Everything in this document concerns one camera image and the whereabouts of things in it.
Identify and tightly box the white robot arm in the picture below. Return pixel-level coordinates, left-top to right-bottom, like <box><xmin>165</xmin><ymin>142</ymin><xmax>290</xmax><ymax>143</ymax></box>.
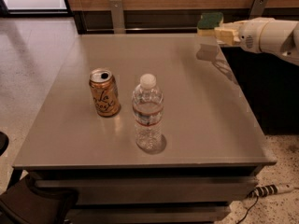
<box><xmin>214</xmin><ymin>17</ymin><xmax>299</xmax><ymax>65</ymax></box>

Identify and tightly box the clear plastic water bottle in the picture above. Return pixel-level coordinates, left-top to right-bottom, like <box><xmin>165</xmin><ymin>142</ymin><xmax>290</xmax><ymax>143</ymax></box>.
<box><xmin>132</xmin><ymin>74</ymin><xmax>164</xmax><ymax>154</ymax></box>

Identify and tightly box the metal wall bracket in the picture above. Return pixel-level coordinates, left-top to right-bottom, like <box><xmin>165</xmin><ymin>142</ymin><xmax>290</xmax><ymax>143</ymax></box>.
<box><xmin>249</xmin><ymin>0</ymin><xmax>268</xmax><ymax>19</ymax></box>
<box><xmin>109</xmin><ymin>0</ymin><xmax>126</xmax><ymax>34</ymax></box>

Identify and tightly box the black power cable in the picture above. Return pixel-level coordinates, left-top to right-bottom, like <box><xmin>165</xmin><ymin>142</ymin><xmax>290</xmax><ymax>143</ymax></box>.
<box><xmin>235</xmin><ymin>195</ymin><xmax>260</xmax><ymax>224</ymax></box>

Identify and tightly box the gold LaCroix soda can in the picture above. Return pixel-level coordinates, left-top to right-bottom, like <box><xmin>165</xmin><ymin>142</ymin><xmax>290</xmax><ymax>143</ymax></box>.
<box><xmin>89</xmin><ymin>68</ymin><xmax>121</xmax><ymax>118</ymax></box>

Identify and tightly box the lower grey drawer front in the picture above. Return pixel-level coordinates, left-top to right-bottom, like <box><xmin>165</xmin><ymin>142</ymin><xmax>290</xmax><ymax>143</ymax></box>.
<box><xmin>66</xmin><ymin>206</ymin><xmax>230</xmax><ymax>224</ymax></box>

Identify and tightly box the white power strip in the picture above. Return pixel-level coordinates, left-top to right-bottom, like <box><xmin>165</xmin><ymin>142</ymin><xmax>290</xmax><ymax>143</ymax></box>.
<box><xmin>247</xmin><ymin>183</ymin><xmax>295</xmax><ymax>198</ymax></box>

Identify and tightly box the dark chair seat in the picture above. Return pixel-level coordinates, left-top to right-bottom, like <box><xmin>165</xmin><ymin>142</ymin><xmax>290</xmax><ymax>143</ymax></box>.
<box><xmin>0</xmin><ymin>175</ymin><xmax>78</xmax><ymax>224</ymax></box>

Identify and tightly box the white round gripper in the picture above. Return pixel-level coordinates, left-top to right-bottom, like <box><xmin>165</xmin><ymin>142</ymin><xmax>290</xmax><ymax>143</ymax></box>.
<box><xmin>214</xmin><ymin>18</ymin><xmax>274</xmax><ymax>53</ymax></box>

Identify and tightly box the left metal wall bracket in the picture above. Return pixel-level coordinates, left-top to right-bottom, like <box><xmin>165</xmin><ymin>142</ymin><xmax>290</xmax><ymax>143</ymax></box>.
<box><xmin>109</xmin><ymin>0</ymin><xmax>126</xmax><ymax>34</ymax></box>

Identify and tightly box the green and yellow sponge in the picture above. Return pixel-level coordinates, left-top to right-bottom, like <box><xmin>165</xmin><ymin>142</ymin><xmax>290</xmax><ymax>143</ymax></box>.
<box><xmin>197</xmin><ymin>12</ymin><xmax>223</xmax><ymax>36</ymax></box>

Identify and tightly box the right metal wall bracket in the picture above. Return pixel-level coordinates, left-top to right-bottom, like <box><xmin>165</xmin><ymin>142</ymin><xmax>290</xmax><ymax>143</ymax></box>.
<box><xmin>249</xmin><ymin>0</ymin><xmax>268</xmax><ymax>19</ymax></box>

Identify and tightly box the grey drawer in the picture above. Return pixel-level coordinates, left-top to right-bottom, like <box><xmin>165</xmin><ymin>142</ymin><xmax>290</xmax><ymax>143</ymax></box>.
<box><xmin>36</xmin><ymin>176</ymin><xmax>257</xmax><ymax>205</ymax></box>
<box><xmin>66</xmin><ymin>206</ymin><xmax>230</xmax><ymax>224</ymax></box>

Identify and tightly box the upper grey drawer front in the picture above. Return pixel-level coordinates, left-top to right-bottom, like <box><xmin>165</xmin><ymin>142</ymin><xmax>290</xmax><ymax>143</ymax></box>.
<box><xmin>36</xmin><ymin>176</ymin><xmax>257</xmax><ymax>205</ymax></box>

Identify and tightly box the horizontal metal rail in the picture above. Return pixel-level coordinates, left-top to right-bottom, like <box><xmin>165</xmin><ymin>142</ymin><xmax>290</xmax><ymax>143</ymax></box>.
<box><xmin>81</xmin><ymin>26</ymin><xmax>197</xmax><ymax>34</ymax></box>

